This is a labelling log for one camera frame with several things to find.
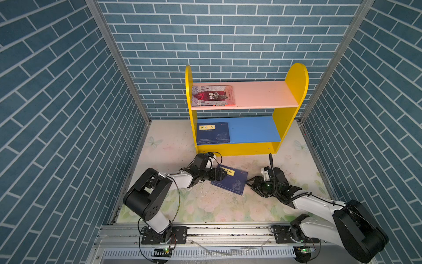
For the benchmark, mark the aluminium corner post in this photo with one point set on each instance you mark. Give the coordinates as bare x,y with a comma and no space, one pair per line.
101,22
357,20

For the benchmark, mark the black mounting plate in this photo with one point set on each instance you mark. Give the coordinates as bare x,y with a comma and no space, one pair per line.
283,234
172,235

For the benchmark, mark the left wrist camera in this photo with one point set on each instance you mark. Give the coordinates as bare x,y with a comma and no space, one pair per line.
207,160

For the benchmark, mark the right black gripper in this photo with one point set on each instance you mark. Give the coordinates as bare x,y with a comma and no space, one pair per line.
257,182

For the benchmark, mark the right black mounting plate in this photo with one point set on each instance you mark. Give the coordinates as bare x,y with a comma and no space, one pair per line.
283,234

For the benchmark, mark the pink red cover book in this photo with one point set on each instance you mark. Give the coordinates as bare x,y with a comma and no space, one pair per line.
219,95

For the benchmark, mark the right green circuit board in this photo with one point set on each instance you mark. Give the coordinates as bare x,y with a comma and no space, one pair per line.
303,254

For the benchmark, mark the yellow pink blue bookshelf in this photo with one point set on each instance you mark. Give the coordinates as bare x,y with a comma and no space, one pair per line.
254,135

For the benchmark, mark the left aluminium corner post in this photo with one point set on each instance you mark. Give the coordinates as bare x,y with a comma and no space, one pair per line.
101,22

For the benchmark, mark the white slotted cable duct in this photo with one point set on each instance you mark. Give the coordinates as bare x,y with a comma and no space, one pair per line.
197,253

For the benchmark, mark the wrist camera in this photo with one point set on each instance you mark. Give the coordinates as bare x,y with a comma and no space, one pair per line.
266,173
207,160

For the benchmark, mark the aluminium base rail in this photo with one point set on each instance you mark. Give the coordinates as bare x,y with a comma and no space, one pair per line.
123,236

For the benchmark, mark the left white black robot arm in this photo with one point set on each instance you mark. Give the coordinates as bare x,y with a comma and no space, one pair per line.
146,196

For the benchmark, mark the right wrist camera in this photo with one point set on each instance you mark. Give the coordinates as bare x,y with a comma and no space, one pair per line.
266,173

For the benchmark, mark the navy book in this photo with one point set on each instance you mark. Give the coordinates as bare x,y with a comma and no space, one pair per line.
212,133
234,181

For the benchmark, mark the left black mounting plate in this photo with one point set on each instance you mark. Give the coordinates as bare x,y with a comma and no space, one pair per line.
172,235

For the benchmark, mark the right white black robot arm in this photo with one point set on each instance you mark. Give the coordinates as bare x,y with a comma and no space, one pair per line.
346,224

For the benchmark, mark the green circuit board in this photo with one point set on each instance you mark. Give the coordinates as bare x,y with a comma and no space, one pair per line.
162,252
303,254

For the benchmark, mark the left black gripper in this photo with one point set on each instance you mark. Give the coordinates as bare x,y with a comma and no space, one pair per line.
218,177

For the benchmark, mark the left green circuit board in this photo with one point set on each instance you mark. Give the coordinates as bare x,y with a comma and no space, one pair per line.
162,252

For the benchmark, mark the right aluminium corner post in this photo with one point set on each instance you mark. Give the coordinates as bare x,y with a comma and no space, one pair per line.
357,20

